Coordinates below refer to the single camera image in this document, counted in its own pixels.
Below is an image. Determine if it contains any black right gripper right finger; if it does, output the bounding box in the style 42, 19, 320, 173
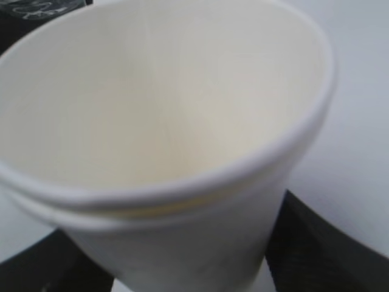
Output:
266, 191, 388, 292

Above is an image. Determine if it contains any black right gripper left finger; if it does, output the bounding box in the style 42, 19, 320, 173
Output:
1, 231, 114, 291

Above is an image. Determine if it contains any white paper cup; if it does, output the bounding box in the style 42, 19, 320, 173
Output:
1, 1, 337, 291

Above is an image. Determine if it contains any clear water bottle green label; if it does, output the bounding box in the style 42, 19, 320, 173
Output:
1, 0, 93, 54

